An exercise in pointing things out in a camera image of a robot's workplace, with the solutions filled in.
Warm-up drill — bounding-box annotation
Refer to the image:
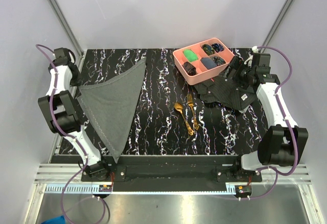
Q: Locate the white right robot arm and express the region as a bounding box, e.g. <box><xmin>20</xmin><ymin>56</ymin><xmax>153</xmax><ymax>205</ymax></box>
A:
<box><xmin>226</xmin><ymin>53</ymin><xmax>309</xmax><ymax>182</ymax></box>

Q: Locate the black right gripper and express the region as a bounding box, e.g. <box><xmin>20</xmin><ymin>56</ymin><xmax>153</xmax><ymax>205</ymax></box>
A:
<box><xmin>218</xmin><ymin>56</ymin><xmax>255</xmax><ymax>90</ymax></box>

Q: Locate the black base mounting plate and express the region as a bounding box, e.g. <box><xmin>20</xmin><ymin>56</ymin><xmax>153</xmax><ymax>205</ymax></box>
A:
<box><xmin>81</xmin><ymin>155</ymin><xmax>262</xmax><ymax>194</ymax></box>

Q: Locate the brown patterned rolled tie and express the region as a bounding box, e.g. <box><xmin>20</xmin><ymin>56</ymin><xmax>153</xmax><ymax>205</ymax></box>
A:
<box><xmin>182</xmin><ymin>62</ymin><xmax>197</xmax><ymax>76</ymax></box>

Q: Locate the blue-grey rolled cloth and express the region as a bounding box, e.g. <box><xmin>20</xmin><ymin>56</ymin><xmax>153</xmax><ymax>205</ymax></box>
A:
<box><xmin>201</xmin><ymin>57</ymin><xmax>217</xmax><ymax>70</ymax></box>

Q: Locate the gold fork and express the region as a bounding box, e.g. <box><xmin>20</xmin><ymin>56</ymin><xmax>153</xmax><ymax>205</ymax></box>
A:
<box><xmin>187</xmin><ymin>94</ymin><xmax>199</xmax><ymax>131</ymax></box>

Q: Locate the navy striped rolled tie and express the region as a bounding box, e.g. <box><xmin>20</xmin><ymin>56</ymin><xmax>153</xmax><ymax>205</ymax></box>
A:
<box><xmin>211</xmin><ymin>43</ymin><xmax>225</xmax><ymax>53</ymax></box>

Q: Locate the dark striped button shirt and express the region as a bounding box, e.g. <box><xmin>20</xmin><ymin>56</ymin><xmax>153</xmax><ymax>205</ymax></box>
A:
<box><xmin>194</xmin><ymin>70</ymin><xmax>258</xmax><ymax>111</ymax></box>

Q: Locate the grey cloth napkin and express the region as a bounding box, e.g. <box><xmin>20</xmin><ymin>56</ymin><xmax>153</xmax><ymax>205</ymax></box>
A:
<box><xmin>78</xmin><ymin>58</ymin><xmax>146</xmax><ymax>163</ymax></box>

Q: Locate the pink divided organizer box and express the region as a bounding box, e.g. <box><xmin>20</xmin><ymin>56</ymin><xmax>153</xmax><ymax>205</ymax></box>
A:
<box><xmin>173</xmin><ymin>38</ymin><xmax>235</xmax><ymax>85</ymax></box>

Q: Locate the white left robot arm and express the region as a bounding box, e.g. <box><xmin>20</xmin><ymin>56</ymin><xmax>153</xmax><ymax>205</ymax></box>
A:
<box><xmin>36</xmin><ymin>44</ymin><xmax>110</xmax><ymax>181</ymax></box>

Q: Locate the gold spoon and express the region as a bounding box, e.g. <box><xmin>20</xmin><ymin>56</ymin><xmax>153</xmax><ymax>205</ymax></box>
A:
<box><xmin>174</xmin><ymin>103</ymin><xmax>194</xmax><ymax>136</ymax></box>

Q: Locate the green rolled cloth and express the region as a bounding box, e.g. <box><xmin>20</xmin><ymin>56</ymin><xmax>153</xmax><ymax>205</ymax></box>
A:
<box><xmin>183</xmin><ymin>49</ymin><xmax>198</xmax><ymax>62</ymax></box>

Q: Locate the teal paisley rolled tie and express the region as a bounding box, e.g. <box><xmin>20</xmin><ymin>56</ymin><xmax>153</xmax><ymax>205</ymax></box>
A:
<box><xmin>211</xmin><ymin>56</ymin><xmax>226</xmax><ymax>66</ymax></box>

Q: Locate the olive floral rolled tie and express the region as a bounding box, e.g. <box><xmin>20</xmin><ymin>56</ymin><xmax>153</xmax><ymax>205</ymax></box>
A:
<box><xmin>202</xmin><ymin>44</ymin><xmax>215</xmax><ymax>56</ymax></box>

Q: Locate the blue cloth scrap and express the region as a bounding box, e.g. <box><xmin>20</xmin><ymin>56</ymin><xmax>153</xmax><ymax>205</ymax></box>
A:
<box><xmin>41</xmin><ymin>215</ymin><xmax>65</xmax><ymax>224</ymax></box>

